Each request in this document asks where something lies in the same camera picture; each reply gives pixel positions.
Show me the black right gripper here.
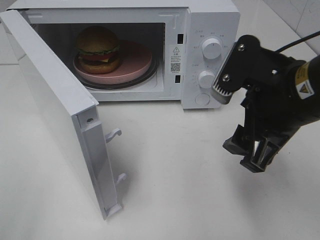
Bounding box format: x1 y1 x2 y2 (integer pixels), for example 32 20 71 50
222 49 305 173

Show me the round white door button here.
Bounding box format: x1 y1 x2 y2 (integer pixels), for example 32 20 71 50
195 93 211 106

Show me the pink round plate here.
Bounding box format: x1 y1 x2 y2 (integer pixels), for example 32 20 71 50
73 40 154 87

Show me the burger with lettuce and tomato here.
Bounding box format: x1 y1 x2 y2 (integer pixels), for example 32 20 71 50
75 26 121 74

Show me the white microwave door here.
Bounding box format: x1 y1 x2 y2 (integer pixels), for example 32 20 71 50
0 10 126 219

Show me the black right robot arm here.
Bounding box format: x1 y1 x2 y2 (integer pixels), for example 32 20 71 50
223 49 320 173

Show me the upper white power knob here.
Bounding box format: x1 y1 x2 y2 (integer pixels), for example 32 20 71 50
201 37 222 60

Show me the glass microwave turntable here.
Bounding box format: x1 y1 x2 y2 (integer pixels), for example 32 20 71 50
79 59 159 90

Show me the white microwave oven body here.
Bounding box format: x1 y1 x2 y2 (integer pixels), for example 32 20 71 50
4 0 240 109

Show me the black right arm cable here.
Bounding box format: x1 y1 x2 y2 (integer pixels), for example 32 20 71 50
274 31 320 53

